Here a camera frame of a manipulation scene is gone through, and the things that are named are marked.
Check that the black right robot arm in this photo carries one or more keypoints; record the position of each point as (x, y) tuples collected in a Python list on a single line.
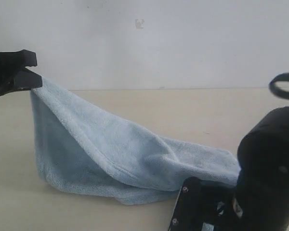
[(260, 199)]

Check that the light blue fluffy towel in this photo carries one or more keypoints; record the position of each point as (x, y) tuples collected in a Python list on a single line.
[(83, 149)]

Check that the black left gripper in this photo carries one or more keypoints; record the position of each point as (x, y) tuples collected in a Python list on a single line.
[(14, 77)]

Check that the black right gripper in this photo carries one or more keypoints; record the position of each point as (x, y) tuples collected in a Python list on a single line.
[(204, 205)]

